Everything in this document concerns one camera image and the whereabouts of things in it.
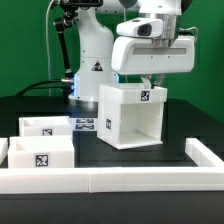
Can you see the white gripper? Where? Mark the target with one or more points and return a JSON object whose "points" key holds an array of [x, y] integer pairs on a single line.
{"points": [[131, 56]]}

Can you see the white drawer cabinet frame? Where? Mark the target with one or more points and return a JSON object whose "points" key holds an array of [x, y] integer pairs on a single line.
{"points": [[130, 115]]}

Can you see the white front drawer box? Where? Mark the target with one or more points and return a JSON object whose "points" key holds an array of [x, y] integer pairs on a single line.
{"points": [[41, 152]]}

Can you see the white drawer box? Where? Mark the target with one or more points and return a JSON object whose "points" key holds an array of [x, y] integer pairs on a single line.
{"points": [[41, 152], [45, 126]]}

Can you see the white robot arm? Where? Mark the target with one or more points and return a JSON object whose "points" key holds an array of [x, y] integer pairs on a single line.
{"points": [[152, 43]]}

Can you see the white rear drawer box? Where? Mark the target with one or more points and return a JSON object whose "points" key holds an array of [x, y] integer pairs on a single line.
{"points": [[45, 126]]}

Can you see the marker sheet on table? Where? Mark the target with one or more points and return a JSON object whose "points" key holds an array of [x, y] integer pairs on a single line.
{"points": [[84, 124]]}

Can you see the white left fence piece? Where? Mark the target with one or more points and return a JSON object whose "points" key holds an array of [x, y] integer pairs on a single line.
{"points": [[3, 149]]}

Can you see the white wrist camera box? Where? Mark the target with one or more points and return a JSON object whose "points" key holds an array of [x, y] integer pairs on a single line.
{"points": [[141, 27]]}

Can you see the white right fence rail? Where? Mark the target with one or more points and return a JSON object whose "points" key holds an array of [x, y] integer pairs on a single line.
{"points": [[201, 155]]}

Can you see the white fence rail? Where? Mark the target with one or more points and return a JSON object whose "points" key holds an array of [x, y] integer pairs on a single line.
{"points": [[201, 155], [94, 180]]}

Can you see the white front fence rail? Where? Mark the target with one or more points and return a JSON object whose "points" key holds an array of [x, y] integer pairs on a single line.
{"points": [[94, 180]]}

